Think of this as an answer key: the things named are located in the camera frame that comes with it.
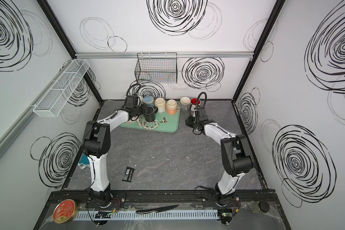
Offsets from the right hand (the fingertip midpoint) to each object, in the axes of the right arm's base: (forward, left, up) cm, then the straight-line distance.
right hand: (187, 121), depth 94 cm
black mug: (+7, +26, -4) cm, 27 cm away
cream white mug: (+19, -6, -3) cm, 21 cm away
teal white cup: (-29, +58, -1) cm, 65 cm away
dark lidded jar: (-47, -32, -1) cm, 57 cm away
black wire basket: (+52, +26, +6) cm, 59 cm away
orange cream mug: (+14, +11, -2) cm, 18 cm away
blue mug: (+18, +28, +1) cm, 33 cm away
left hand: (+11, +29, 0) cm, 31 cm away
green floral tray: (+6, +17, -10) cm, 20 cm away
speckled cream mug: (+17, +19, -1) cm, 26 cm away
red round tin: (-51, +59, -6) cm, 79 cm away
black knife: (-49, +16, -9) cm, 52 cm away
